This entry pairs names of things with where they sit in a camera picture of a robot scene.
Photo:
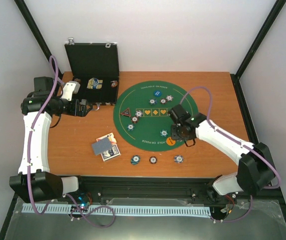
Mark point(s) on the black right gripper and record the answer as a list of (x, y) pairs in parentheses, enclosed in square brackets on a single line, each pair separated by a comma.
[(175, 136)]

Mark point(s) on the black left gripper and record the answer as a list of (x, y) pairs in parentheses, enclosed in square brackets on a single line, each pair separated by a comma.
[(75, 112)]

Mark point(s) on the teal chip bottom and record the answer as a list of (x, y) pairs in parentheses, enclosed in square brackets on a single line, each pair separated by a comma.
[(164, 133)]

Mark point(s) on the brown chip top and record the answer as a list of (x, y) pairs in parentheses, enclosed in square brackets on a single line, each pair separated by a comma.
[(163, 101)]

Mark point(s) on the purple chip top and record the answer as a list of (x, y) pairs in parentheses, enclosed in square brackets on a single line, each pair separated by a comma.
[(169, 98)]

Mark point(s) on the teal chip top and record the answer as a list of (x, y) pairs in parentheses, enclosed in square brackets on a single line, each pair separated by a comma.
[(153, 101)]

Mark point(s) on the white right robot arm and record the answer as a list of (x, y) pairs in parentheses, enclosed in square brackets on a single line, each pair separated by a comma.
[(254, 162)]

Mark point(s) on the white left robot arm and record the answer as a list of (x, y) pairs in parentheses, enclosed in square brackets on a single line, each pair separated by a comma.
[(34, 181)]

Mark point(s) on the orange big blind button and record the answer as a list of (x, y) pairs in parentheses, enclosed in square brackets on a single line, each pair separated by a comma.
[(170, 141)]

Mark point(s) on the purple chip stack on table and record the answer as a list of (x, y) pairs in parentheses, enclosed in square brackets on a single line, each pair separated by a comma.
[(178, 159)]

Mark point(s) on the yellow card box in case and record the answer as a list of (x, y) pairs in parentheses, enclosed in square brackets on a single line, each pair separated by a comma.
[(94, 84)]

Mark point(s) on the brown chip stack on table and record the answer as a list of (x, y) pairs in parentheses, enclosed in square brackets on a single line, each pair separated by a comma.
[(153, 160)]

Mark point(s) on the red chip in case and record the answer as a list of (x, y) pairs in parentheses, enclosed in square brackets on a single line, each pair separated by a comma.
[(114, 84)]

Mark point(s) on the green round poker mat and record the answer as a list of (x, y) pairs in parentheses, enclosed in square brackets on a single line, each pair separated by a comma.
[(146, 133)]

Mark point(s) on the blue small blind button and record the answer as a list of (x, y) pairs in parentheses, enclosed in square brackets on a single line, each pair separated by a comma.
[(157, 93)]

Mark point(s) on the black poker chip case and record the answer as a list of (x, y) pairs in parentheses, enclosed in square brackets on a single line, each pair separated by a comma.
[(94, 60)]

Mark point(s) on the teal chip stack on table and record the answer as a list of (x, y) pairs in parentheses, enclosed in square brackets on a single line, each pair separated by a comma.
[(135, 159)]

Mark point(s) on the blue card box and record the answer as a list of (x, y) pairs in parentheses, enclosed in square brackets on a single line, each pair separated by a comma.
[(113, 152)]

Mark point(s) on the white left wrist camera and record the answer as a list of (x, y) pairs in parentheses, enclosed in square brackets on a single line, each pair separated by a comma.
[(70, 88)]

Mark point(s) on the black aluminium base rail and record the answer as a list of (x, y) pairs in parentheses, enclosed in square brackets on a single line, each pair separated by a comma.
[(193, 190)]

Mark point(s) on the light blue cable duct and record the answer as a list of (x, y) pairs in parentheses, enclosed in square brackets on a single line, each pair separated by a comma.
[(123, 210)]

